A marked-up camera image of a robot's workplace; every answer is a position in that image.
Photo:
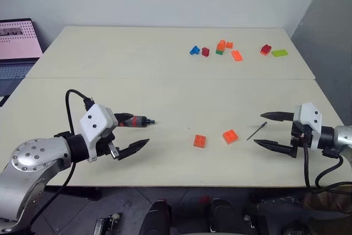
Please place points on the blue toy brick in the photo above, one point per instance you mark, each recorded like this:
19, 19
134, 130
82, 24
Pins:
194, 50

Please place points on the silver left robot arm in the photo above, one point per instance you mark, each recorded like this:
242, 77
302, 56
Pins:
33, 158

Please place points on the metal table foot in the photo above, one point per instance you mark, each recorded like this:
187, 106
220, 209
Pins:
104, 226

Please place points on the orange green brick stack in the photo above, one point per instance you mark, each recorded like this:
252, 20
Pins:
220, 47

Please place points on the open laptop pink screen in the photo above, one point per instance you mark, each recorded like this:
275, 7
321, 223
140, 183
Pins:
16, 42

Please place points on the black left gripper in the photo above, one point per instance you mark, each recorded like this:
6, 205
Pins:
105, 147

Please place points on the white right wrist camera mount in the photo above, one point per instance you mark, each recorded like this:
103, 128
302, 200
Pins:
309, 116

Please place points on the long flat orange brick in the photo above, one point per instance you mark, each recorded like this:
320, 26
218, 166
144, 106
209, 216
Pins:
237, 55

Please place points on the brown crumpled object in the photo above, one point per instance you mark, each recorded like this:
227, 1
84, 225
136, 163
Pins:
327, 197

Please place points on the small orange toy brick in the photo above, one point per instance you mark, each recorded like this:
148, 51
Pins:
229, 45

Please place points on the dark red toy brick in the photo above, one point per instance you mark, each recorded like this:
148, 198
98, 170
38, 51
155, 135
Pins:
205, 51

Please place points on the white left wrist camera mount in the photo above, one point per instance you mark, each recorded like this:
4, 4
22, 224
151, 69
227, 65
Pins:
94, 120

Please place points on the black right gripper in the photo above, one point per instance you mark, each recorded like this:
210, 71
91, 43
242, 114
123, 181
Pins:
299, 137

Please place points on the dark rounded shape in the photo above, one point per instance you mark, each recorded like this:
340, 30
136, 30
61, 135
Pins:
156, 218
224, 217

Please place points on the lime green flat brick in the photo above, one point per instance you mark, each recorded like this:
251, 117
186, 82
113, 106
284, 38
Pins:
280, 52

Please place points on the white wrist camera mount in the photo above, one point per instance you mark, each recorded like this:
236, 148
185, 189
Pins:
309, 116
94, 120

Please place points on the black table frame bar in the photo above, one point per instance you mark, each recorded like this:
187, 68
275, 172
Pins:
77, 192

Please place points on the thin metal screwdriver bit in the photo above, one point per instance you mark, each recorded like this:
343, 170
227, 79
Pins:
257, 130

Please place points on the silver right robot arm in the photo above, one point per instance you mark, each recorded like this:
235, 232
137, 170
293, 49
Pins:
342, 136

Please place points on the orange square toy brick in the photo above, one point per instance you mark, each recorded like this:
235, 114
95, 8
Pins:
230, 136
200, 141

